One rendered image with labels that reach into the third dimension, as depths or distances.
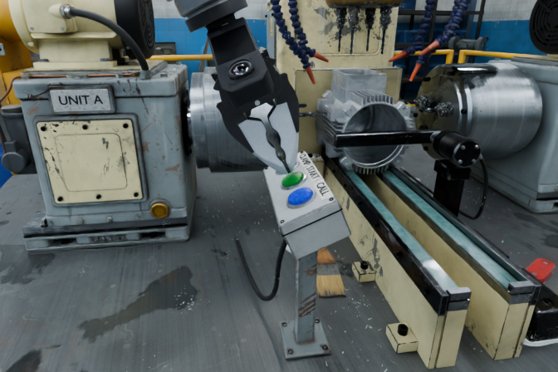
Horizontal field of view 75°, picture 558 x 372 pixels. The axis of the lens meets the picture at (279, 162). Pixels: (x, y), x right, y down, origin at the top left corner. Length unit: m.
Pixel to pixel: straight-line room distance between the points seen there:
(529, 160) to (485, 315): 0.57
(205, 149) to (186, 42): 5.19
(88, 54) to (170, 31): 5.09
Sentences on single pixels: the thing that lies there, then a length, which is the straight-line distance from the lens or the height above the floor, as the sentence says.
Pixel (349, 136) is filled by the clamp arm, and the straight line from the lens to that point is 0.81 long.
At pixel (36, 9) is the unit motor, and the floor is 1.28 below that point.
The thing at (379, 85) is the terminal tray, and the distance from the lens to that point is 0.93.
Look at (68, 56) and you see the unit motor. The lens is 0.87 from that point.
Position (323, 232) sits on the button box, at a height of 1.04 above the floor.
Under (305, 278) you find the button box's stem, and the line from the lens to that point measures 0.53.
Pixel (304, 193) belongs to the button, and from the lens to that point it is 0.41.
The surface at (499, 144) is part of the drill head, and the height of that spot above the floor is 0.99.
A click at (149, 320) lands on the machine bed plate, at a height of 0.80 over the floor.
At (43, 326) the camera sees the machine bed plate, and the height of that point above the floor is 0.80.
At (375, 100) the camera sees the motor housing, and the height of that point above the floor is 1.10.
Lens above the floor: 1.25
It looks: 20 degrees down
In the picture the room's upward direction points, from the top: straight up
